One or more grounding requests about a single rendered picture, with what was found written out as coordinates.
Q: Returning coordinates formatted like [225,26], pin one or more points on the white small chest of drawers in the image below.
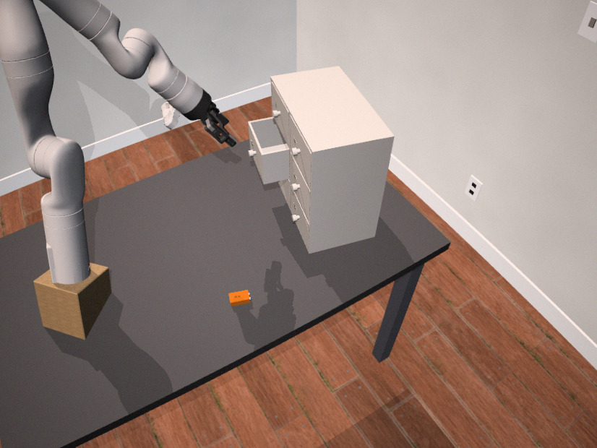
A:
[351,148]

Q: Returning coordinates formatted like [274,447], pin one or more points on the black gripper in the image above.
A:
[211,116]

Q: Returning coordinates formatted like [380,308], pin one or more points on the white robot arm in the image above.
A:
[28,67]

